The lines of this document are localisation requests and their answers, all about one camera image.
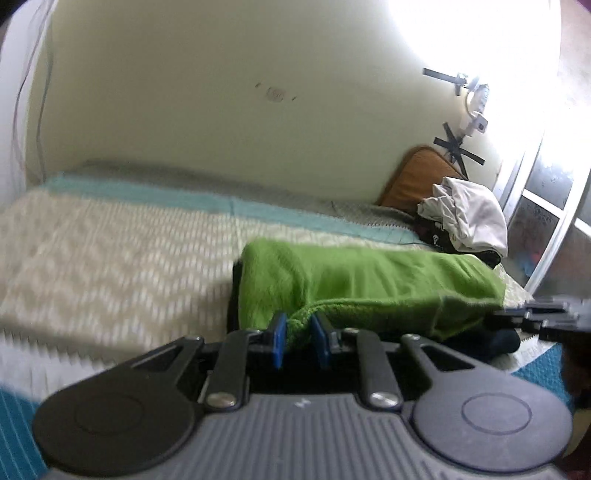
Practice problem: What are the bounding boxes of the crossed black tape strips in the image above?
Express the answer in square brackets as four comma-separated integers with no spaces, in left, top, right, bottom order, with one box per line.
[433,121,486,180]

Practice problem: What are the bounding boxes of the white window frame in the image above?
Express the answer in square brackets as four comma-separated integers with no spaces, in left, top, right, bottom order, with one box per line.
[492,134,591,296]

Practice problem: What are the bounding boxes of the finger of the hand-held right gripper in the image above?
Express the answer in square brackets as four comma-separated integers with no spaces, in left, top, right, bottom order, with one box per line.
[490,299,580,343]

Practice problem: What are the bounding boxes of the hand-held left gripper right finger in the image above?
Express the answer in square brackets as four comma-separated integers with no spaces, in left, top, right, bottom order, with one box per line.
[310,314,490,409]

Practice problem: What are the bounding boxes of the zigzag patterned bed sheet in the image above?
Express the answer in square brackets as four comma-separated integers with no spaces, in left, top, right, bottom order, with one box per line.
[0,159,578,480]

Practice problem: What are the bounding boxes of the single black tape strip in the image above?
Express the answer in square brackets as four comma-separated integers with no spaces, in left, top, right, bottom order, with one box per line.
[423,67,468,96]

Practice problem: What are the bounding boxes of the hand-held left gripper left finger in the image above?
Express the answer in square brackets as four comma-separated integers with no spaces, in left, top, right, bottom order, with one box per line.
[120,313,287,412]

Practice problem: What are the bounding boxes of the white wall device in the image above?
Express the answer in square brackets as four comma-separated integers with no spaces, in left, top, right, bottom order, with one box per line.
[461,73,491,139]

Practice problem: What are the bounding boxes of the black patterned folded garment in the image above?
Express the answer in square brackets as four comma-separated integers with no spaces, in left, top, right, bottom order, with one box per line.
[413,217,502,268]

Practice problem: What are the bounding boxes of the brown cushion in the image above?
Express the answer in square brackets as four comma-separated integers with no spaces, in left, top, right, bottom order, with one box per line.
[378,146,467,213]

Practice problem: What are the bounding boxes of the green towel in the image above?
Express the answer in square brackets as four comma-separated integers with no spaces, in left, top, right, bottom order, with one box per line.
[228,239,525,363]

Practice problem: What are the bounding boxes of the white folded garment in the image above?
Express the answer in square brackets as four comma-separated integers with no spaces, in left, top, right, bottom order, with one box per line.
[418,176,509,258]

